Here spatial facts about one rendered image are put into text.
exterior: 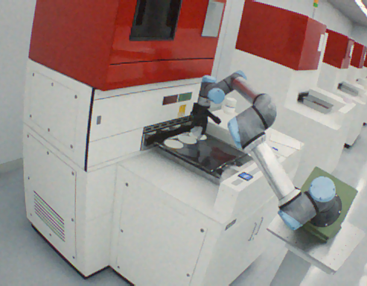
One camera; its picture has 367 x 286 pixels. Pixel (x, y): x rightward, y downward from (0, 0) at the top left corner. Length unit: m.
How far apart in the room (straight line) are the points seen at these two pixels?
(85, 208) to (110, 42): 0.83
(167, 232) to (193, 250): 0.16
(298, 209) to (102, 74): 0.96
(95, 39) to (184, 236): 0.96
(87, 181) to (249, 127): 0.78
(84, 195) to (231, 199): 0.71
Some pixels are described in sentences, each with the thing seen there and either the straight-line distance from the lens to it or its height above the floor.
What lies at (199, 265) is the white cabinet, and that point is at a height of 0.54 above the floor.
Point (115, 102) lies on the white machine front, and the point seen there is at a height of 1.14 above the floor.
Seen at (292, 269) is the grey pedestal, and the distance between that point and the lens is 1.78.
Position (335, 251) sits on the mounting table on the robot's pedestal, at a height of 0.82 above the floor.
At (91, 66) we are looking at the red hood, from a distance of 1.56.
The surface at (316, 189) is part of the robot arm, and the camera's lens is 1.46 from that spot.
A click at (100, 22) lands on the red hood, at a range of 1.52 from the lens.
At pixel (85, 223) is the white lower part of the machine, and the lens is 1.87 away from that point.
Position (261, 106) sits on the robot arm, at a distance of 1.47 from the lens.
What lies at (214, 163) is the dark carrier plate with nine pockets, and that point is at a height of 0.90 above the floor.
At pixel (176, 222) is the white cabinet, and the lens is 1.67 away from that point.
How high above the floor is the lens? 1.67
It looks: 23 degrees down
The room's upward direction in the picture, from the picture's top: 12 degrees clockwise
